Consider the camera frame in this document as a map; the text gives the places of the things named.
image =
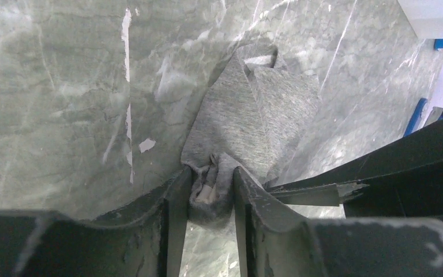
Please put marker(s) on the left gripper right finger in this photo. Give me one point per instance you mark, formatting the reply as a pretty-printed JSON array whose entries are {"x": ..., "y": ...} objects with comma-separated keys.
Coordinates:
[{"x": 274, "y": 240}]

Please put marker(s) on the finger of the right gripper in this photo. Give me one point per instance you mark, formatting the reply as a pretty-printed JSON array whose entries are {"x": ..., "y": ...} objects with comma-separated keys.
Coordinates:
[
  {"x": 420, "y": 152},
  {"x": 407, "y": 196}
]

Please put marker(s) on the clear plastic organizer box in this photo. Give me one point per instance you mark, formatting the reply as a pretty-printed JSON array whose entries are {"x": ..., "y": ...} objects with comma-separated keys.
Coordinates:
[{"x": 425, "y": 17}]

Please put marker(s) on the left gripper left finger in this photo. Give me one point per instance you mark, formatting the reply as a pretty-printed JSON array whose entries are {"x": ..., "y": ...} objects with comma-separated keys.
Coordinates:
[{"x": 143, "y": 238}]

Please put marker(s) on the grey underwear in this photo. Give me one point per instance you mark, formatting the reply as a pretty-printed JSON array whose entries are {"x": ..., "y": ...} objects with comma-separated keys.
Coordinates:
[{"x": 253, "y": 117}]

